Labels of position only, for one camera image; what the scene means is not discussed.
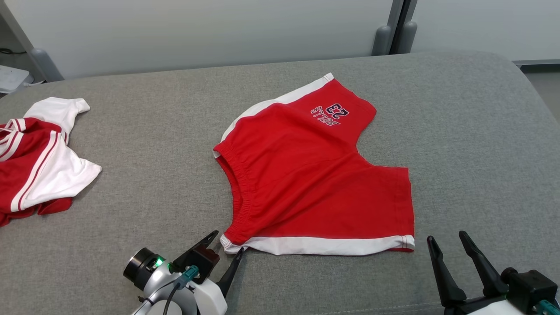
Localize red jersey white sleeves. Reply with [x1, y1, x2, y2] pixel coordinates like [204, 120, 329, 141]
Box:
[0, 97, 102, 227]

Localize teal right camera connector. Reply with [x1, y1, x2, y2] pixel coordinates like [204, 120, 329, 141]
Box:
[536, 300, 560, 315]

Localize white power strip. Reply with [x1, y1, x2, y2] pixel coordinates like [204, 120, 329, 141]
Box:
[0, 65, 33, 95]

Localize red shorts white stripes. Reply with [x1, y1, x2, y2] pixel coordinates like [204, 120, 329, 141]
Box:
[213, 72, 415, 256]

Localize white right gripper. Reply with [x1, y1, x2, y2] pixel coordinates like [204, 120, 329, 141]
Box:
[427, 231, 543, 315]

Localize black left camera cable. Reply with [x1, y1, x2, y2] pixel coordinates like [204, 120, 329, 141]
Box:
[163, 281, 184, 315]

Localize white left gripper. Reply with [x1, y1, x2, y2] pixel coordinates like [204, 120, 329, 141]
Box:
[174, 231, 245, 315]

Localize grey partition post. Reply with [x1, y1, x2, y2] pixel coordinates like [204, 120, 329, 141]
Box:
[391, 0, 418, 55]
[0, 0, 64, 83]
[372, 0, 405, 56]

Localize teal camera connector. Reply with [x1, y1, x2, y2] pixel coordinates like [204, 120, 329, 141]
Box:
[536, 300, 560, 315]
[181, 265, 201, 284]

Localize teal left camera connector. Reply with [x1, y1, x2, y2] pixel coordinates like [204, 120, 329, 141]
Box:
[181, 265, 201, 284]

